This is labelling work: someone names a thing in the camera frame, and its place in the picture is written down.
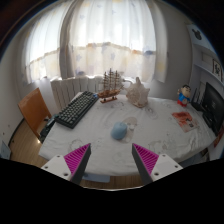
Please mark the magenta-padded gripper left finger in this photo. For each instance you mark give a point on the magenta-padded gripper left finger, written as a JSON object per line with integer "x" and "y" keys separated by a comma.
{"x": 77, "y": 159}

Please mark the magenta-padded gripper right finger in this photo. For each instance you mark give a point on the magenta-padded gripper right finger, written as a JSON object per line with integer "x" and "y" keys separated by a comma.
{"x": 146, "y": 159}

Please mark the light blue computer mouse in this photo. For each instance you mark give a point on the light blue computer mouse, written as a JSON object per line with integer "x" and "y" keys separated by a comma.
{"x": 118, "y": 130}

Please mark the red printed mouse pad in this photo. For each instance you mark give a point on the red printed mouse pad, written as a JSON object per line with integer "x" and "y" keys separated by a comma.
{"x": 185, "y": 120}

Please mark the white printed tablecloth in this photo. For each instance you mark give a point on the white printed tablecloth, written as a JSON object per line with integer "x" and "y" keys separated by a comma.
{"x": 156, "y": 133}

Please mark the black mechanical keyboard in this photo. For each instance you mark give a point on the black mechanical keyboard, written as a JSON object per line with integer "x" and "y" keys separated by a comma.
{"x": 76, "y": 109}

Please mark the orange wooden chair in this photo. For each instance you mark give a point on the orange wooden chair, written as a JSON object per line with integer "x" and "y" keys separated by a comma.
{"x": 32, "y": 111}

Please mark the large white conch shell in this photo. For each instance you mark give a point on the large white conch shell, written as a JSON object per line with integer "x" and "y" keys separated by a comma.
{"x": 137, "y": 94}

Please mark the white radiator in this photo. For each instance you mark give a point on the white radiator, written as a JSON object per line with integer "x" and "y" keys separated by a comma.
{"x": 68, "y": 88}

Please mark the cartoon boy figurine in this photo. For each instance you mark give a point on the cartoon boy figurine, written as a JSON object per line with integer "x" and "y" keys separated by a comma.
{"x": 183, "y": 96}

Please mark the black wifi router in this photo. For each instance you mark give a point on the black wifi router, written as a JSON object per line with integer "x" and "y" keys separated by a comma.
{"x": 197, "y": 105}

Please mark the small black box device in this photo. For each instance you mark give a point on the small black box device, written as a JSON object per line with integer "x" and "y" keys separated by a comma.
{"x": 210, "y": 120}

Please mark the wooden sailing ship model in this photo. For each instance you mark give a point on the wooden sailing ship model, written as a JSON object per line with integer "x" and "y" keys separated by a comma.
{"x": 110, "y": 90}

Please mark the black computer monitor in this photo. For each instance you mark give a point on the black computer monitor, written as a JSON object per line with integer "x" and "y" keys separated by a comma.
{"x": 214, "y": 105}

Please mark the white star-print curtain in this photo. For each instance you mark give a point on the white star-print curtain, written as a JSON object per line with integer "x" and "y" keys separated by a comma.
{"x": 110, "y": 40}

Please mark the white wall shelf unit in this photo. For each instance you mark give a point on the white wall shelf unit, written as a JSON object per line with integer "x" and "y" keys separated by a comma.
{"x": 208, "y": 56}

